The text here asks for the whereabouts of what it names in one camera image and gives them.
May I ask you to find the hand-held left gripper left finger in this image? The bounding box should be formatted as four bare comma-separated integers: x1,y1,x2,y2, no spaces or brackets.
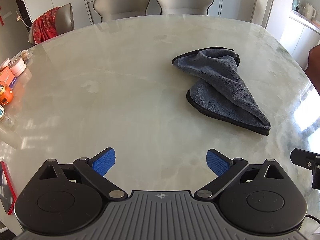
36,148,128,201

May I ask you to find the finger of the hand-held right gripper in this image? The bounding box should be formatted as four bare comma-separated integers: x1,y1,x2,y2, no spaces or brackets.
290,148,320,189

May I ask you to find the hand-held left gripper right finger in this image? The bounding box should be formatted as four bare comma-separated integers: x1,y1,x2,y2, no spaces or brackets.
194,149,288,200

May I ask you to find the grey microfibre towel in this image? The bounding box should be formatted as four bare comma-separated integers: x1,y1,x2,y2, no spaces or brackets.
172,46,272,136

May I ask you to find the brown chair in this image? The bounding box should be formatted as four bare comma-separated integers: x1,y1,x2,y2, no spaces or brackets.
305,44,320,97

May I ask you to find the red smartphone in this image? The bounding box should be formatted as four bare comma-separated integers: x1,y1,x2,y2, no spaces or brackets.
0,160,17,215

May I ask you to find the orange toy figure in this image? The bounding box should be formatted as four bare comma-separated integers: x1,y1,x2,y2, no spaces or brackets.
0,80,13,105

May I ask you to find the pink round tin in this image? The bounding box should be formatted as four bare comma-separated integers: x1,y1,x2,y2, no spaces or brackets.
7,59,27,77

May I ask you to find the orange box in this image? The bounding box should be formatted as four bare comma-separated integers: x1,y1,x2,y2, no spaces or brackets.
0,67,14,85

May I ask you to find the clear plastic bag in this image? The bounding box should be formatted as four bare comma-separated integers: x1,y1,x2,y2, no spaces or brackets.
12,50,33,63

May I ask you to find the white kettle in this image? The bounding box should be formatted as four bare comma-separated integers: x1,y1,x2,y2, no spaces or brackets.
297,3,317,20

